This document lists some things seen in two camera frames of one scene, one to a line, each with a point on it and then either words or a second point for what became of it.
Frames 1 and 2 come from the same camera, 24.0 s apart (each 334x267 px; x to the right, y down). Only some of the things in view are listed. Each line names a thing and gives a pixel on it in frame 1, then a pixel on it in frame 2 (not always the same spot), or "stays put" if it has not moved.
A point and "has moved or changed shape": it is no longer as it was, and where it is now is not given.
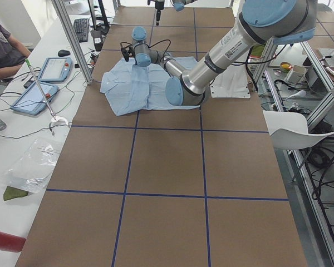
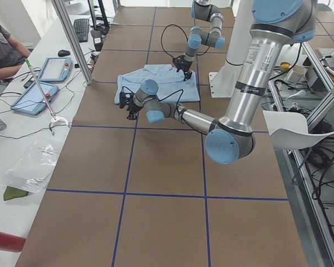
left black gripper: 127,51 -> 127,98
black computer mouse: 63,53 stays put
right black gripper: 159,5 -> 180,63
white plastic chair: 289,130 stays put
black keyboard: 81,26 stays put
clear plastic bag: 32,171 stays put
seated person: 6,54 stays put
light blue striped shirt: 127,87 has moved or changed shape
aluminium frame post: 63,13 stays put
